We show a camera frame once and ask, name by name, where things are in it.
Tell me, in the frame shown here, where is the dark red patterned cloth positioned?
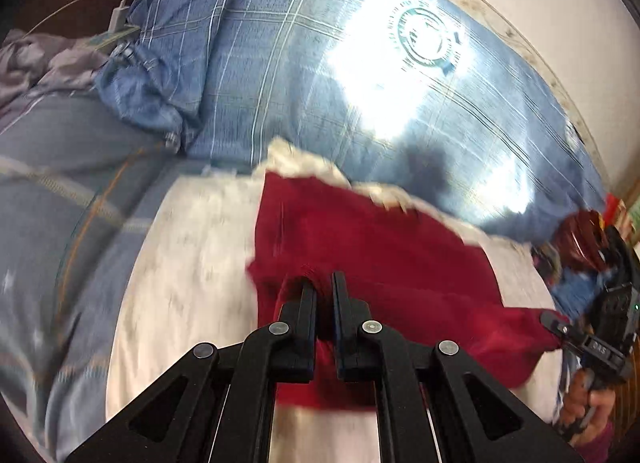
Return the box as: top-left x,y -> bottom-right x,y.
554,209 -> 610,275

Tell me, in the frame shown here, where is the red and green object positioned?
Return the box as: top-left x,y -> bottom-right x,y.
604,193 -> 640,246

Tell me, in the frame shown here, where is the grey crumpled cloth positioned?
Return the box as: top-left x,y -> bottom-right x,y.
0,29 -> 111,118

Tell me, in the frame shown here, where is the grey-blue striped bed sheet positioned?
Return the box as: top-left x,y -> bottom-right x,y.
0,93 -> 201,463

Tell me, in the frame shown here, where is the person's right hand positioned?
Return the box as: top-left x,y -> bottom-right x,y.
560,368 -> 620,444

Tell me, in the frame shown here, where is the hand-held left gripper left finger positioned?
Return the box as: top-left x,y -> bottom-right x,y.
65,277 -> 319,463

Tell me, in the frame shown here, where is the red fleece garment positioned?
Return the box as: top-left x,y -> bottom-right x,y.
246,170 -> 566,411

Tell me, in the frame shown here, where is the white charger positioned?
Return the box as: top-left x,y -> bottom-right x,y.
110,3 -> 133,34

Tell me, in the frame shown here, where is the white charger cable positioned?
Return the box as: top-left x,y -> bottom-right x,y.
22,0 -> 127,36

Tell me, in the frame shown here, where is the green printed packet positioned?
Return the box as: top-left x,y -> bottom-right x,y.
82,24 -> 142,52

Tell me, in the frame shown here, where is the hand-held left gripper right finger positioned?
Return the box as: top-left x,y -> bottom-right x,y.
332,271 -> 586,463

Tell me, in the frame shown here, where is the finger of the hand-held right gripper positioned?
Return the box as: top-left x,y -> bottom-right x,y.
540,310 -> 591,350

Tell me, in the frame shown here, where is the cream floral cloth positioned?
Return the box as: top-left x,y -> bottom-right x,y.
105,138 -> 566,463

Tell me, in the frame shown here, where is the blue plaid quilt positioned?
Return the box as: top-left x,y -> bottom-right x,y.
97,0 -> 608,244

